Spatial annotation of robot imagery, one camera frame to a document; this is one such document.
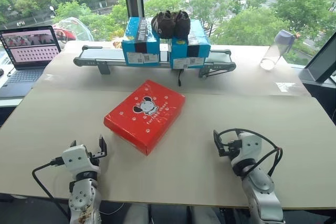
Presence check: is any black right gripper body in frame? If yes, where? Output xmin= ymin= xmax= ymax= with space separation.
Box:
xmin=218 ymin=140 xmax=243 ymax=160

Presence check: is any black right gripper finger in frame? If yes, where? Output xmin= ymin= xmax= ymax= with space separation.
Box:
xmin=213 ymin=129 xmax=225 ymax=154

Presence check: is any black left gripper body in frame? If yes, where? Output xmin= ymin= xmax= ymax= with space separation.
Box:
xmin=87 ymin=150 xmax=108 ymax=167

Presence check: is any red shoe box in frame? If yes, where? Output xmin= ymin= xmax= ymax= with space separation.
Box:
xmin=103 ymin=79 xmax=186 ymax=157

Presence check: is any grey mini conveyor belt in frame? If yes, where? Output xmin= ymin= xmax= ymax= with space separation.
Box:
xmin=73 ymin=45 xmax=237 ymax=79

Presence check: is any blue cardboard box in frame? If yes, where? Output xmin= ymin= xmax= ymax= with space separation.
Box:
xmin=170 ymin=19 xmax=212 ymax=70
xmin=121 ymin=16 xmax=162 ymax=68

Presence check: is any open dark blue laptop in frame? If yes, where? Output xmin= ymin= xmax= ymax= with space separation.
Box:
xmin=0 ymin=25 xmax=62 ymax=99

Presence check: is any small white box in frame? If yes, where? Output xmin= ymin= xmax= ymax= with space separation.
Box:
xmin=159 ymin=43 xmax=172 ymax=62

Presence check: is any clear bottle with purple lid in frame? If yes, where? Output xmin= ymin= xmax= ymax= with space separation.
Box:
xmin=259 ymin=29 xmax=297 ymax=72

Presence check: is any clear plastic bag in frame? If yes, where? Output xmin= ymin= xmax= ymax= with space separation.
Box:
xmin=51 ymin=16 xmax=95 ymax=42

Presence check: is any dark brown shoe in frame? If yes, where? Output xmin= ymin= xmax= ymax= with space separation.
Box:
xmin=151 ymin=10 xmax=176 ymax=39
xmin=173 ymin=9 xmax=192 ymax=41

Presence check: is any black monitor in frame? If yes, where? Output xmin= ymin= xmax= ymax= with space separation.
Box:
xmin=299 ymin=34 xmax=336 ymax=97

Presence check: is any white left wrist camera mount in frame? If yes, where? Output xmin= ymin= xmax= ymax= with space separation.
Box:
xmin=61 ymin=144 xmax=101 ymax=175

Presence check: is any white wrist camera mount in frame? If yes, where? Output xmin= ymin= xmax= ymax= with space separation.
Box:
xmin=230 ymin=132 xmax=263 ymax=169
xmin=61 ymin=144 xmax=101 ymax=175

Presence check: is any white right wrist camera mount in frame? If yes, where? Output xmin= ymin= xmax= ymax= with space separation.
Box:
xmin=230 ymin=132 xmax=263 ymax=169

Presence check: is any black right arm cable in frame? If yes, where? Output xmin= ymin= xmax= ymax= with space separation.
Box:
xmin=218 ymin=128 xmax=284 ymax=178

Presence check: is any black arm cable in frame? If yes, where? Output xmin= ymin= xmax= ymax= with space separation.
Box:
xmin=31 ymin=156 xmax=72 ymax=221
xmin=218 ymin=128 xmax=284 ymax=178

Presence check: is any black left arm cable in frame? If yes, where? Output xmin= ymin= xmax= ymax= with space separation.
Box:
xmin=31 ymin=156 xmax=72 ymax=221

